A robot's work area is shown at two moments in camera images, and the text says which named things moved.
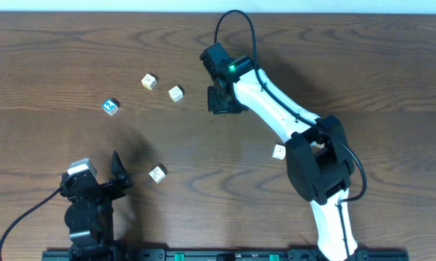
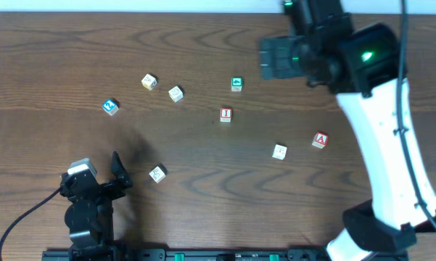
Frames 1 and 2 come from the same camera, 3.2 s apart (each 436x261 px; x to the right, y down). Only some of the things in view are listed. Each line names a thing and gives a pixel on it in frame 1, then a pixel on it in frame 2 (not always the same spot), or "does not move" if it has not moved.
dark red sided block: (159, 173) does not move
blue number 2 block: (111, 106) does not move
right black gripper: (221, 105) → (276, 58)
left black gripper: (99, 189) does not move
